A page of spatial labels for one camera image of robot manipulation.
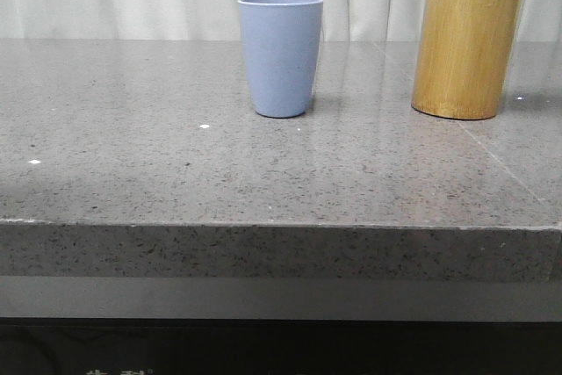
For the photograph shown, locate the blue plastic cup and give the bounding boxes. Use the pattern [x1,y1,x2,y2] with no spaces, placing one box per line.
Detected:
[238,0,323,119]

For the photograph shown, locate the bamboo cylinder holder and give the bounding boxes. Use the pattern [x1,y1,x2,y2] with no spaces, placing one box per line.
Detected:
[411,0,522,120]

